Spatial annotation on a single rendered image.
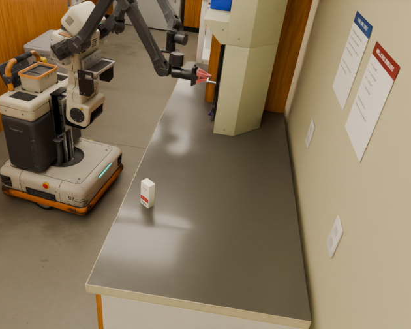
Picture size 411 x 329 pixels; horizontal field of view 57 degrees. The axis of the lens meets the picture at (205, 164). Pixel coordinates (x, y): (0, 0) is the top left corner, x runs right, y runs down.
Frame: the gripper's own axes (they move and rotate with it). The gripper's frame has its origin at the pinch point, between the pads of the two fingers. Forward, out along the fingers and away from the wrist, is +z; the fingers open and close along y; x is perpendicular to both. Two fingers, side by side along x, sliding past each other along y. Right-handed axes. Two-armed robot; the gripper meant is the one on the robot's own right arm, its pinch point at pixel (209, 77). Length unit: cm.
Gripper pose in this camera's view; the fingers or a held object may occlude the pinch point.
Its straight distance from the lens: 200.6
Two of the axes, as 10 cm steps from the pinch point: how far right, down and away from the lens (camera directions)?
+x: 1.2, -5.6, 8.2
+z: 9.9, 1.6, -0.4
